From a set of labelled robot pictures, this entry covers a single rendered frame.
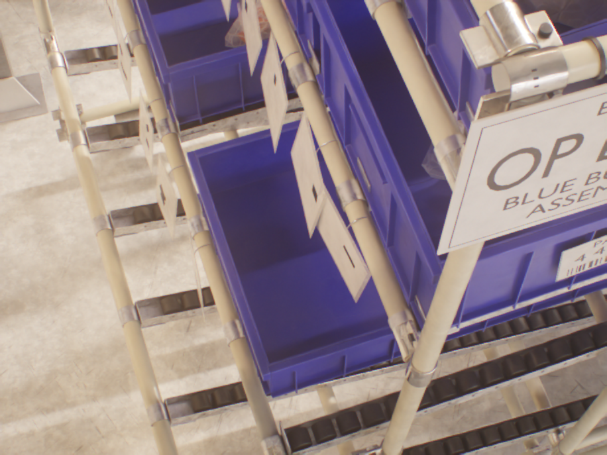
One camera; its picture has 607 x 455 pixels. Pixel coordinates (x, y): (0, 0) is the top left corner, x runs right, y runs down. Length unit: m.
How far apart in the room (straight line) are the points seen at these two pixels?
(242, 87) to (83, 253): 0.89
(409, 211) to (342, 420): 0.53
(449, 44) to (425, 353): 0.42
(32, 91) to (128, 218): 0.78
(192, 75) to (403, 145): 0.43
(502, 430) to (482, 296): 0.80
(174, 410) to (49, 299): 0.67
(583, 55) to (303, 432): 0.93
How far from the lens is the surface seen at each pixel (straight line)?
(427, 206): 1.42
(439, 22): 1.01
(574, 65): 0.84
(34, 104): 2.81
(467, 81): 0.97
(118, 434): 2.43
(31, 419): 2.47
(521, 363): 1.71
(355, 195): 1.43
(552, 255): 1.29
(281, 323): 1.70
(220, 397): 1.96
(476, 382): 1.69
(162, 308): 2.03
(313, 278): 1.73
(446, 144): 1.02
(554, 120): 0.88
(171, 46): 1.96
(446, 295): 1.14
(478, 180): 0.91
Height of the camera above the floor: 2.30
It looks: 62 degrees down
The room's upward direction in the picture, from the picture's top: 6 degrees clockwise
